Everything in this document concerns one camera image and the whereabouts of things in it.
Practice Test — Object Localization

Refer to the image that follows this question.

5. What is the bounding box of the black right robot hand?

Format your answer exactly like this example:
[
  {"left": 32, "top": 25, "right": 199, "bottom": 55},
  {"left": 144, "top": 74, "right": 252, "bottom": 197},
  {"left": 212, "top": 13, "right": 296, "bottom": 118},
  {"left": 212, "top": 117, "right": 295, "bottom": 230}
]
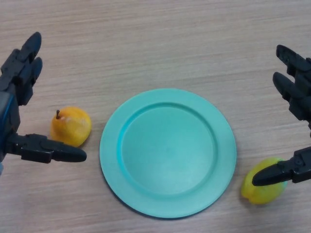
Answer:
[{"left": 252, "top": 44, "right": 311, "bottom": 187}]

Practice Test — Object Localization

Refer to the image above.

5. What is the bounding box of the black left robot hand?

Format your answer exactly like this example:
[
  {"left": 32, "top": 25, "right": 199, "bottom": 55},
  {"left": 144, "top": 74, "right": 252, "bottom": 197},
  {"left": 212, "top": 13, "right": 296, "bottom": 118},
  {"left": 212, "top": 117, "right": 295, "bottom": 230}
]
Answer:
[{"left": 0, "top": 32, "right": 87, "bottom": 165}]

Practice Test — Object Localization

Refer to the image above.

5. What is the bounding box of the yellow pear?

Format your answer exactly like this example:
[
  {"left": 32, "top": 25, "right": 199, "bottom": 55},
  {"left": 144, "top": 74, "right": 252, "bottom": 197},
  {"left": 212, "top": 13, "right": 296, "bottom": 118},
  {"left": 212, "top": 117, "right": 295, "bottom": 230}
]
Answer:
[{"left": 50, "top": 106, "right": 92, "bottom": 148}]

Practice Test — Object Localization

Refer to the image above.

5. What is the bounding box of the green round plate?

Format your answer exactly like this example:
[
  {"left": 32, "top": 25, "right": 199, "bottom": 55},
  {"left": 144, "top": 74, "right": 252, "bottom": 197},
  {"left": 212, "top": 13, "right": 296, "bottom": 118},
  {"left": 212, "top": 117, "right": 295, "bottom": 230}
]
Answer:
[{"left": 99, "top": 88, "right": 237, "bottom": 220}]

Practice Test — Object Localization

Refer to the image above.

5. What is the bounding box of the yellow green starfruit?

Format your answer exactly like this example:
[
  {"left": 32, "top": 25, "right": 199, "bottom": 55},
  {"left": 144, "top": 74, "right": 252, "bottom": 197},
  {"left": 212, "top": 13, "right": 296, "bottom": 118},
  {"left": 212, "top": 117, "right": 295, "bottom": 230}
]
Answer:
[{"left": 240, "top": 157, "right": 289, "bottom": 205}]

